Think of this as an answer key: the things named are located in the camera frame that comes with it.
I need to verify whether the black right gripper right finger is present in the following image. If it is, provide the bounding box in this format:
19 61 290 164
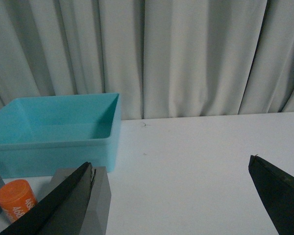
248 155 294 235

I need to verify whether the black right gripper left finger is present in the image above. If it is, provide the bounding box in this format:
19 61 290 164
0 162 93 235

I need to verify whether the gray hollow block part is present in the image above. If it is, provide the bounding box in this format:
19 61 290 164
49 166 113 235

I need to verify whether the blue plastic box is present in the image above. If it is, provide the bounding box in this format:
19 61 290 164
0 93 121 178

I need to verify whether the orange cylinder part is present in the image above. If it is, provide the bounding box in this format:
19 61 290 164
0 179 38 223

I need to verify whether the white curtain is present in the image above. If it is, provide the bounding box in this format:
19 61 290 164
0 0 294 119

